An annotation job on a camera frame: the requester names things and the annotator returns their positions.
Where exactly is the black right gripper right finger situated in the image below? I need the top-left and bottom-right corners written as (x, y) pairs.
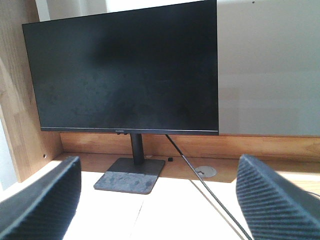
top-left (236, 154), bottom-right (320, 240)

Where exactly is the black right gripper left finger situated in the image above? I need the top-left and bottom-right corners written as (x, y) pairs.
top-left (0, 156), bottom-right (82, 240)

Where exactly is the wooden desk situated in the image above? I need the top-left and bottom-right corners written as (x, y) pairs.
top-left (0, 0), bottom-right (320, 240)

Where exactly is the black monitor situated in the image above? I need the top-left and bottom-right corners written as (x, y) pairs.
top-left (22, 0), bottom-right (219, 194)

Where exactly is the grey desk cable grommet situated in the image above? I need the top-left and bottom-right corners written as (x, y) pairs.
top-left (195, 166), bottom-right (217, 178)

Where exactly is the black monitor cable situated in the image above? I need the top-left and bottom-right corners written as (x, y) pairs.
top-left (164, 134), bottom-right (252, 240)

